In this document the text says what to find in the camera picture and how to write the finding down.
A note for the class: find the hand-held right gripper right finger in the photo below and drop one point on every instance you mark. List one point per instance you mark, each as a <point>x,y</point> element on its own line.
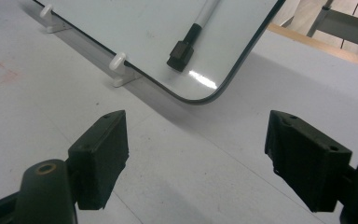
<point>307,168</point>

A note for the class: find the white table cover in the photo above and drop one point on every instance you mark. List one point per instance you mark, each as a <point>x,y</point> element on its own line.
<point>199,155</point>

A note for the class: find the grey metal desk frame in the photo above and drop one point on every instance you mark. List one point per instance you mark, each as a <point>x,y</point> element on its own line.
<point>348,29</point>

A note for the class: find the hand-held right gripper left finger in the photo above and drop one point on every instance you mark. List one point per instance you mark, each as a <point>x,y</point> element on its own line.
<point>99,161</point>

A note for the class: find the white whiteboard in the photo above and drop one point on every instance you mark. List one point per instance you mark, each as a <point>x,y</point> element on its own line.
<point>136,31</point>

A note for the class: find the wooden table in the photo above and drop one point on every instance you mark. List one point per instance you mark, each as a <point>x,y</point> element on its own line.
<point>323,46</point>

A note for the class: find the white whiteboard support bracket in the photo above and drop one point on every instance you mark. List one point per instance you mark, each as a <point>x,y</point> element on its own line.
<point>118,60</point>
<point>47,11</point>

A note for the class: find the black capped marker pen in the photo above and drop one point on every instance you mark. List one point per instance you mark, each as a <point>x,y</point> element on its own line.
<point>180,53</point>

